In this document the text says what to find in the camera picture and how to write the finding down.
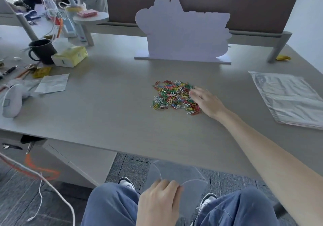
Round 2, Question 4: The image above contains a person's left hand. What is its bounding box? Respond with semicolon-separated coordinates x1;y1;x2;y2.
136;179;185;226

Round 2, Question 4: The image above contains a person's right hand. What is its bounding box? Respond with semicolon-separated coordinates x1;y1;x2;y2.
189;87;228;119

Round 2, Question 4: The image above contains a clear plastic bag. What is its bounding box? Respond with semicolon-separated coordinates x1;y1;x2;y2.
146;160;209;219

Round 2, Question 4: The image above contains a person's right forearm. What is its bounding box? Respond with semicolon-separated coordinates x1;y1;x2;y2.
217;108;323;226

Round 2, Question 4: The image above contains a pile of colourful paper clips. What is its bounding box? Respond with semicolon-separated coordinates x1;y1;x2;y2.
151;80;202;116

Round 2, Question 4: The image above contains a person's right shoe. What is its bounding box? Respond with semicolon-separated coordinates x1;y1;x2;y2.
196;193;218;212

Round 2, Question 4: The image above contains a person's shoe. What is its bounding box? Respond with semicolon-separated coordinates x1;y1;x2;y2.
196;193;218;212
118;177;136;191

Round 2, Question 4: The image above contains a person's left shoe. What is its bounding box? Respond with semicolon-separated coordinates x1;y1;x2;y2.
118;177;136;191

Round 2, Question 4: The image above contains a person's right leg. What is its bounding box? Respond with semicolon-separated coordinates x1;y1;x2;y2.
190;185;278;226

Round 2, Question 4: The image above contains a person's leg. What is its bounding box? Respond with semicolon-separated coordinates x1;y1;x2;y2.
190;185;278;226
81;182;142;226

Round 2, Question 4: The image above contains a white cutout standing board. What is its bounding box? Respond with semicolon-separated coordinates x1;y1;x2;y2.
134;0;232;66

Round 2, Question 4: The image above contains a person's left leg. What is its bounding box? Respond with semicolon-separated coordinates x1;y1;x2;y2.
81;182;142;226

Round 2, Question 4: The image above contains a silver plastic bag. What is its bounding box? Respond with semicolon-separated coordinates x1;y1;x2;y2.
248;71;323;130

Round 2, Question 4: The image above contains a brown desk partition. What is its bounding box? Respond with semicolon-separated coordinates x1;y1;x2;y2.
105;0;303;34

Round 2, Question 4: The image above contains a round grey desk shelf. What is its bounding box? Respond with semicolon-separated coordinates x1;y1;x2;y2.
72;11;109;47

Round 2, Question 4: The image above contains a yellow tissue packet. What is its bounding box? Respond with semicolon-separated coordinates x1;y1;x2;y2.
51;46;89;68

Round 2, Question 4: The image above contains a pink sticky note pad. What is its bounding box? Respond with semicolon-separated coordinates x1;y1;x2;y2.
77;9;98;18

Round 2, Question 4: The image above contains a white paper napkin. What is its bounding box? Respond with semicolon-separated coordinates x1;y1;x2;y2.
34;73;70;94

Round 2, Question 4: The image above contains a yellow foil wrapper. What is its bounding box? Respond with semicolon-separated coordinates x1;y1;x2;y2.
32;66;52;79

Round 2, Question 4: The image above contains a black mug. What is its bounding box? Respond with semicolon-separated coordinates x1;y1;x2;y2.
28;39;58;65

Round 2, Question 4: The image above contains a clear water bottle red cap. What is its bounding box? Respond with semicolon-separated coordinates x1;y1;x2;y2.
40;0;60;22

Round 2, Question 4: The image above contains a white handheld scanner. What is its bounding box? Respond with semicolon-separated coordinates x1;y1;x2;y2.
2;79;41;118

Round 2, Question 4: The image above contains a black pen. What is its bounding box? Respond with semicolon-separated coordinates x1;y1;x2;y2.
0;65;19;80

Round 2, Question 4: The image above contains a grey partition bracket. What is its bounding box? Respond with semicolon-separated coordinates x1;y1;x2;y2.
227;30;293;63

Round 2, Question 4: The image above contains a white cable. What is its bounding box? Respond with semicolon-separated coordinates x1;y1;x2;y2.
0;152;76;226

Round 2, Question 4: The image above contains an orange cable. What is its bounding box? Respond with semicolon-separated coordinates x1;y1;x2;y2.
0;154;60;181

